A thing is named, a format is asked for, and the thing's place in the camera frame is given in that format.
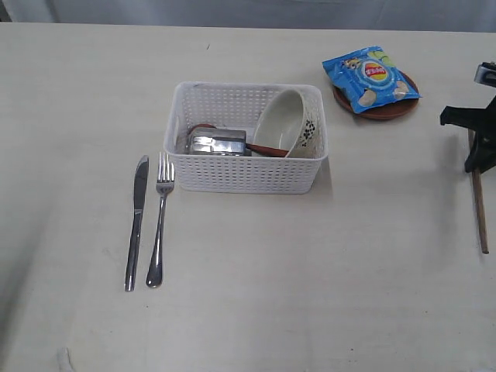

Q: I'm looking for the silver metal fork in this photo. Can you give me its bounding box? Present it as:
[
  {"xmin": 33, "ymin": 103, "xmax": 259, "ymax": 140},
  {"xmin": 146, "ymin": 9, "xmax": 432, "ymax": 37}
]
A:
[{"xmin": 146, "ymin": 153, "xmax": 175, "ymax": 288}]

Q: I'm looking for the white ceramic bowl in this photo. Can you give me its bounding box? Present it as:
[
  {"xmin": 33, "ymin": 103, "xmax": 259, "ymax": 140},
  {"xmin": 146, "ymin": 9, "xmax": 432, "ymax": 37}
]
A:
[{"xmin": 252, "ymin": 89, "xmax": 320, "ymax": 158}]

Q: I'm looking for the brown wooden chopstick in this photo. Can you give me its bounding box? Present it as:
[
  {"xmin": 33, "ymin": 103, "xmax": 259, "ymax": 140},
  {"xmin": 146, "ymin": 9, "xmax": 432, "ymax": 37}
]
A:
[{"xmin": 468, "ymin": 129, "xmax": 489, "ymax": 254}]

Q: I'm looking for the shiny steel cup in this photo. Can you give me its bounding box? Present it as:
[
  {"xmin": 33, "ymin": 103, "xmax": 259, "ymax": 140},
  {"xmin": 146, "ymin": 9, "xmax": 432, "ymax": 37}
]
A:
[{"xmin": 187, "ymin": 126, "xmax": 251, "ymax": 156}]

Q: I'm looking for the white perforated plastic basket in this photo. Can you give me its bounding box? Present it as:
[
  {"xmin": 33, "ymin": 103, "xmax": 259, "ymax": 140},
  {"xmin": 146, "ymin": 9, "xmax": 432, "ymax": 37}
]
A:
[{"xmin": 164, "ymin": 81, "xmax": 329, "ymax": 194}]

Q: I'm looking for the silver table knife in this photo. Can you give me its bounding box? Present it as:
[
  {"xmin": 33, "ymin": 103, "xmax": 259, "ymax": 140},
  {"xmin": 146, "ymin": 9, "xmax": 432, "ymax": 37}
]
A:
[{"xmin": 125, "ymin": 155, "xmax": 149, "ymax": 292}]

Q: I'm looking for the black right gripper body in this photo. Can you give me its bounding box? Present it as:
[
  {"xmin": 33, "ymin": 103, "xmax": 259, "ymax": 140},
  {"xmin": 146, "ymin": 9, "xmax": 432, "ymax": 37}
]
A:
[{"xmin": 439, "ymin": 98, "xmax": 495, "ymax": 173}]

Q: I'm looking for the brown wooden plate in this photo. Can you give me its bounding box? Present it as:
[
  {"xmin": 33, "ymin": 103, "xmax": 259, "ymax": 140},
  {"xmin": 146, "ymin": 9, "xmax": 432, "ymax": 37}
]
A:
[{"xmin": 328, "ymin": 69, "xmax": 419, "ymax": 121}]

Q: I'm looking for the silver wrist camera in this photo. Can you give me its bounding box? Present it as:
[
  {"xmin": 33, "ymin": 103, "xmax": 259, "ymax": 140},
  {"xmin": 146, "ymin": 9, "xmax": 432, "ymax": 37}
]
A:
[{"xmin": 474, "ymin": 62, "xmax": 496, "ymax": 88}]

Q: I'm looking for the blue chips bag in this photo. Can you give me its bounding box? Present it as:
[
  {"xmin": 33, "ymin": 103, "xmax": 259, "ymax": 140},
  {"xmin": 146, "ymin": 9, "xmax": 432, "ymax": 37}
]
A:
[{"xmin": 322, "ymin": 46, "xmax": 421, "ymax": 114}]

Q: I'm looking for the brown wooden spoon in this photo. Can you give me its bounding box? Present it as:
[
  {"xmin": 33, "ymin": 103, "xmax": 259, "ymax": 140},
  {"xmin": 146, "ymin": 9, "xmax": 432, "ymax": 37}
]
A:
[{"xmin": 188, "ymin": 123, "xmax": 288, "ymax": 157}]

